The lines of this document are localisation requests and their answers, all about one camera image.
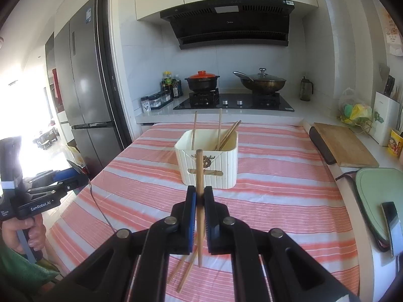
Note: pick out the person's left hand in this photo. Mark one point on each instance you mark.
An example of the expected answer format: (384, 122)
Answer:
(11, 232)

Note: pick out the wooden cutting board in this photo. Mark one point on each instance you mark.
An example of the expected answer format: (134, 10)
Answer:
(346, 146)

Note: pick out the green clothing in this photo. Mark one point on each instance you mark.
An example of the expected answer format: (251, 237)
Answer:
(19, 273)

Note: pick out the glass wok lid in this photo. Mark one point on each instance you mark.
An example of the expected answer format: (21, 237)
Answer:
(263, 76)

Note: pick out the dark oil kettle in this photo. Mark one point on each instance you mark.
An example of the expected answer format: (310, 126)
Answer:
(306, 89)

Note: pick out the labelled spice jar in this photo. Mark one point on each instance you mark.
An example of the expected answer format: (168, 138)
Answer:
(145, 104)

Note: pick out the paper wall notice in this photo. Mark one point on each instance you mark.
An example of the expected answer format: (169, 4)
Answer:
(393, 34)

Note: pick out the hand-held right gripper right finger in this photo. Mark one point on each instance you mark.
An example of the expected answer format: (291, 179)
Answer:
(208, 232)

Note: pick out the yellow cup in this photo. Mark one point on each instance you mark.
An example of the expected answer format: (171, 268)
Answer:
(396, 143)

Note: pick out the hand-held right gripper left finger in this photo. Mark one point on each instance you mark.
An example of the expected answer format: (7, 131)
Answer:
(192, 226)

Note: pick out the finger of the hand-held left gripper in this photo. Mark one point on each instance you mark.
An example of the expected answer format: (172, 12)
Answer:
(61, 175)
(69, 185)

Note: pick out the cream utensil holder box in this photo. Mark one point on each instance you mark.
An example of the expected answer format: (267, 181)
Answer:
(220, 163)

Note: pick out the grey refrigerator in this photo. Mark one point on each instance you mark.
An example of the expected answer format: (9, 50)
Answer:
(91, 85)

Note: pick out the dark sauce bottle green cap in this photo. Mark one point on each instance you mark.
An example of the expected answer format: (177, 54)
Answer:
(167, 83)

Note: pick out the dark wok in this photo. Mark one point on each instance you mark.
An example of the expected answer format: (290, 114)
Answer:
(263, 86)

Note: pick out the black range hood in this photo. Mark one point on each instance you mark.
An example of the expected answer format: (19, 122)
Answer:
(233, 28)

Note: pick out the black gas stove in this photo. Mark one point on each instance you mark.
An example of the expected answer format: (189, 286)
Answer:
(233, 102)

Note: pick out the spice jar set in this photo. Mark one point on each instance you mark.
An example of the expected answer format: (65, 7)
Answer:
(162, 98)

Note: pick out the pink striped tablecloth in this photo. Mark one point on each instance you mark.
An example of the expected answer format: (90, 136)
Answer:
(267, 201)

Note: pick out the white knife block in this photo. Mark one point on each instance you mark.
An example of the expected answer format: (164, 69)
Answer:
(385, 119)

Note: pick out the orange pot lid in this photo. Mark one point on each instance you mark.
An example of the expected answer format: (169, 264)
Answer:
(203, 75)

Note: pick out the kitchen knife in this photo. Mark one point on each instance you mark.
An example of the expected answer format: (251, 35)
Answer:
(389, 85)

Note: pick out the green cutting board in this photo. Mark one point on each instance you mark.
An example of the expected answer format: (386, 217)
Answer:
(374, 201)

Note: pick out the plastic bag yellow green contents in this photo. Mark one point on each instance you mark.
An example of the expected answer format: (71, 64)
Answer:
(355, 111)

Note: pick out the wooden chopstick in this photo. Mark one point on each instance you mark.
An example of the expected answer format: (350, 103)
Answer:
(194, 129)
(199, 170)
(233, 132)
(185, 278)
(229, 132)
(176, 272)

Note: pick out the black clay pot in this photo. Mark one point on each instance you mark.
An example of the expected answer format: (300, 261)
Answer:
(201, 84)

